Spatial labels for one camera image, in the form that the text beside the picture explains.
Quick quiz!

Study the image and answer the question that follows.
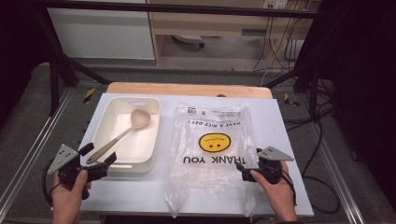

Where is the aluminium rail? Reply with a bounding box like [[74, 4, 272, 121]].
[[311, 124, 365, 224], [0, 90, 73, 213]]

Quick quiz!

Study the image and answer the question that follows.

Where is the person's right hand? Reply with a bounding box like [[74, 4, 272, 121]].
[[249, 160, 297, 217]]

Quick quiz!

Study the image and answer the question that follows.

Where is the white power strip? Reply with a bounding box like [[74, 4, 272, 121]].
[[262, 0, 289, 10]]

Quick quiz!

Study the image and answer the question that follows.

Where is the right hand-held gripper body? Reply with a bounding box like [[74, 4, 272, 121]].
[[241, 146, 295, 185]]

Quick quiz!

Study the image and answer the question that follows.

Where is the white chair base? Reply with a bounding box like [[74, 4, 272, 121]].
[[172, 34, 205, 49]]

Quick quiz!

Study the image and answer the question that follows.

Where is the clear smiley plastic bag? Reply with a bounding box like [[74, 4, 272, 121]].
[[163, 102, 260, 218]]

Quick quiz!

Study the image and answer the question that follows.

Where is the black metal frame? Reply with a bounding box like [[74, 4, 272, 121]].
[[31, 0, 326, 116]]

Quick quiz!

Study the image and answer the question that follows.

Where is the hanging cable bundle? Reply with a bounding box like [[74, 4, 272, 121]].
[[253, 12, 301, 73]]

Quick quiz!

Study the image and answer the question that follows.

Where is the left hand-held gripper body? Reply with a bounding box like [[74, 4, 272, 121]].
[[47, 143, 109, 190]]

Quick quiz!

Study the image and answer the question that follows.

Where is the white plastic bin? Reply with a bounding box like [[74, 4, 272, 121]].
[[89, 96, 162, 175]]

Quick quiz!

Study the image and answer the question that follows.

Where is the wooden desk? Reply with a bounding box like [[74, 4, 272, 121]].
[[146, 0, 321, 65]]

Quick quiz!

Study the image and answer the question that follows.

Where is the beige serving spoon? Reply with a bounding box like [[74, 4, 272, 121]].
[[86, 108, 152, 165]]

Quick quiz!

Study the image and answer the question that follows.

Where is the white cabinet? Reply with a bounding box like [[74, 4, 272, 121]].
[[46, 0, 156, 61]]

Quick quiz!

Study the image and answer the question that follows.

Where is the dark curtain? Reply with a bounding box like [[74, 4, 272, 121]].
[[0, 0, 52, 122], [295, 0, 396, 203]]

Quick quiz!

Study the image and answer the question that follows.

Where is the wooden table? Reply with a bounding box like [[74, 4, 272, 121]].
[[106, 81, 274, 100]]

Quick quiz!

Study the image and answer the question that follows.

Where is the person's left hand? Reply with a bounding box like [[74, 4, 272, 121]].
[[50, 169, 92, 217]]

